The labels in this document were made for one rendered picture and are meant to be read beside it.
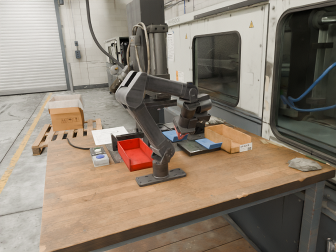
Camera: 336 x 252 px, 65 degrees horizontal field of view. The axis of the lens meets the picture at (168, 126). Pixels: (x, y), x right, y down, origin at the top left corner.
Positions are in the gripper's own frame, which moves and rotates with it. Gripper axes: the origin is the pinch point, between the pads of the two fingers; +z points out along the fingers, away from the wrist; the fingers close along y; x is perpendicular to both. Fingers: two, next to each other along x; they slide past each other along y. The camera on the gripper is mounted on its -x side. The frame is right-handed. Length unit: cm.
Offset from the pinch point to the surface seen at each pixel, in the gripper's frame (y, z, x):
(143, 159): 1.1, 13.5, 15.5
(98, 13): 890, 347, -117
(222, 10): 85, -22, -61
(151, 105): 25.4, 2.6, 5.3
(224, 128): 12.2, 13.8, -35.9
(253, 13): 57, -32, -64
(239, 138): -0.5, 8.1, -35.8
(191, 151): -2.5, 9.2, -7.3
